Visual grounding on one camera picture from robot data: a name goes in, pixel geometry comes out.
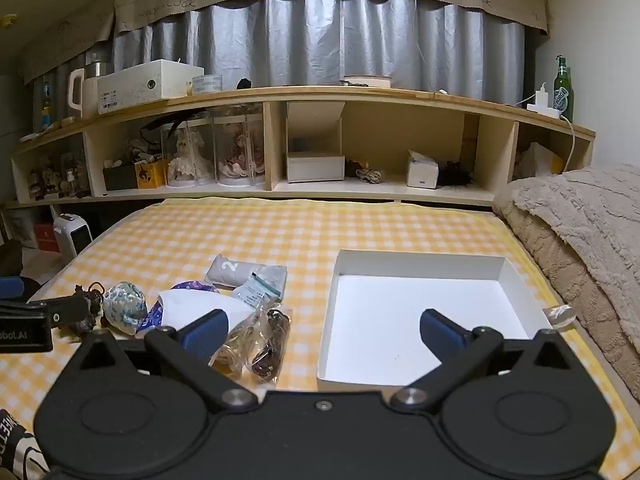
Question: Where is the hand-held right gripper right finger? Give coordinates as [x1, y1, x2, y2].
[390, 309, 589, 414]

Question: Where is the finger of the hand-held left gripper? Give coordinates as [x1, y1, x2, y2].
[27, 293, 103, 331]
[0, 276, 26, 302]

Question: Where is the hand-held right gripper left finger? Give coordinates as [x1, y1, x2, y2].
[65, 309, 260, 414]

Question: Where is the white shallow cardboard box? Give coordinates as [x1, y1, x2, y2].
[316, 249, 557, 395]

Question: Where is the blue tissue pack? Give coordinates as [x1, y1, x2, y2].
[136, 280, 261, 342]

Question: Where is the clear bag of beige hair ties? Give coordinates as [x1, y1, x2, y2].
[212, 305, 273, 377]

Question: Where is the clear bag of dark hair ties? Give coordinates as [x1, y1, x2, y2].
[245, 307, 292, 386]

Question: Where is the small teal label packet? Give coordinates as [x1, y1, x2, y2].
[230, 270, 284, 312]

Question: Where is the grey numbered pouch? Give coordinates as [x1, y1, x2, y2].
[206, 254, 288, 297]

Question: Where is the white space heater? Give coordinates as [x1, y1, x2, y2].
[52, 212, 94, 257]

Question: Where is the yellow checked bed sheet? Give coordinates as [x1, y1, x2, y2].
[0, 197, 640, 480]

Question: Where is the group of small figurines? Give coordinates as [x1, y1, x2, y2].
[26, 151, 92, 202]

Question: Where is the black white printed cloth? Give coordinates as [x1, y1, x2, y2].
[0, 407, 52, 480]

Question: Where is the dark storage box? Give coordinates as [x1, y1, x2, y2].
[102, 164, 138, 192]

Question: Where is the yellow printed box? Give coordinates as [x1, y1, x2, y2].
[134, 159, 167, 190]

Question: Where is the black feathery object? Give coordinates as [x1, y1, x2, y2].
[439, 160, 475, 187]

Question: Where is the white tissue box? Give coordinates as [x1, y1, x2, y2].
[405, 149, 440, 191]

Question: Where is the beige fleece blanket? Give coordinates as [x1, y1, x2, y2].
[492, 162, 640, 387]

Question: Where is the blue bottle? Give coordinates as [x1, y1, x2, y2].
[41, 81, 54, 130]

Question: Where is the yellow white bag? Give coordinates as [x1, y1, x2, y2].
[514, 142, 565, 181]

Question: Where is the white jug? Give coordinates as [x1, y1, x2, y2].
[67, 67, 101, 121]

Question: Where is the open white cardboard box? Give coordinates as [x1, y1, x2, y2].
[285, 102, 347, 184]

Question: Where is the white storage box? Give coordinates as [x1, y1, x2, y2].
[96, 59, 205, 115]

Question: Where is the wooden headboard shelf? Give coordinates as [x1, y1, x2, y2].
[4, 86, 597, 210]

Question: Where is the green glass bottle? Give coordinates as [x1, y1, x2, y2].
[553, 56, 575, 123]

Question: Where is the silver curtain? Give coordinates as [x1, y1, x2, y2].
[30, 0, 526, 133]

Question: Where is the white cable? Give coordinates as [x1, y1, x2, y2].
[561, 114, 577, 173]

